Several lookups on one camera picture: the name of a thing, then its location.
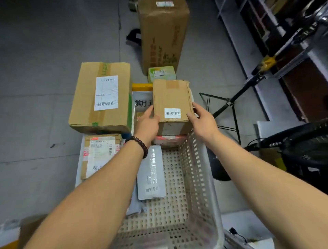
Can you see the person's right hand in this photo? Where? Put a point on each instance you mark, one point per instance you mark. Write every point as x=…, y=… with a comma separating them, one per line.
x=205, y=125

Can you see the person's left hand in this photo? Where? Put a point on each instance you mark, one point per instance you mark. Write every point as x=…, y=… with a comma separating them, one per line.
x=147, y=128

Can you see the blue cardboard box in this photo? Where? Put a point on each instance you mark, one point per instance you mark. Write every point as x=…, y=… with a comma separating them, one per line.
x=126, y=135

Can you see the pink red box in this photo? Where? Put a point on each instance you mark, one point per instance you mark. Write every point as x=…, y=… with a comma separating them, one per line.
x=166, y=141

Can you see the grey white box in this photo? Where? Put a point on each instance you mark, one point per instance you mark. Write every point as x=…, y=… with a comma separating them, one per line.
x=151, y=169

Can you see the squarish white-label cardboard box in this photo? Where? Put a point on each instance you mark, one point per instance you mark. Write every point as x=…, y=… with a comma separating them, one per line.
x=171, y=95

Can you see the dark green cardboard box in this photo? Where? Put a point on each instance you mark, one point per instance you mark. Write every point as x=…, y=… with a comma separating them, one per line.
x=84, y=97

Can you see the white plastic basket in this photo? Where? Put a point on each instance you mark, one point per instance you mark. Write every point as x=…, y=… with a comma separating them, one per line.
x=216, y=205

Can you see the person's left forearm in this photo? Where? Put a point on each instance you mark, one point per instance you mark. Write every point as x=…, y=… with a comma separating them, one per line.
x=89, y=205

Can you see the person's right forearm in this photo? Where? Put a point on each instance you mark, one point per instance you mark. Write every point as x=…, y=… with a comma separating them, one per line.
x=269, y=192

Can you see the open brown cardboard box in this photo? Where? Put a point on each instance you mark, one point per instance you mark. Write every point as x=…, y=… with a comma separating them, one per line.
x=28, y=231

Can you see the white paper sign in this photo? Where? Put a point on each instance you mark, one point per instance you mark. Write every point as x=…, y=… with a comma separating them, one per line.
x=141, y=101

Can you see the black tripod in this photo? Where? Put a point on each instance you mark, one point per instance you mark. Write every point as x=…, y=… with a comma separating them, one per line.
x=229, y=104

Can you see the yellow tape piece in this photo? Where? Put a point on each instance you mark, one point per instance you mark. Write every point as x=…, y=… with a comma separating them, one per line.
x=142, y=87

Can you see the small green and white box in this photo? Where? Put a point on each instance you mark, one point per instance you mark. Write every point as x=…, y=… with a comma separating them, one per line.
x=161, y=74

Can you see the olive brown box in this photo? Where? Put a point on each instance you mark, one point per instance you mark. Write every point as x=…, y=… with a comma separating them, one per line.
x=271, y=159

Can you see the white storage rack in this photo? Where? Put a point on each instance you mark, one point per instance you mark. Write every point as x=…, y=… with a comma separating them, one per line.
x=243, y=51

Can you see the black floor object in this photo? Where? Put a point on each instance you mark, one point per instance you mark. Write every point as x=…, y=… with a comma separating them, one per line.
x=133, y=37

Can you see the tall printed floor carton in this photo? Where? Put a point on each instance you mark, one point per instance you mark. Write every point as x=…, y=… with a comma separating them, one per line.
x=164, y=33

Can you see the white flat board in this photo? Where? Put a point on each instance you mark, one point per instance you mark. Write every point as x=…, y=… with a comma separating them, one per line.
x=243, y=220

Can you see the black standing fan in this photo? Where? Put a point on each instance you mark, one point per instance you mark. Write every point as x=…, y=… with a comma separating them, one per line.
x=307, y=154

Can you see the grey floor item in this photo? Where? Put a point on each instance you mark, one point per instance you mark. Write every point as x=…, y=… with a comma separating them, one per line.
x=132, y=4

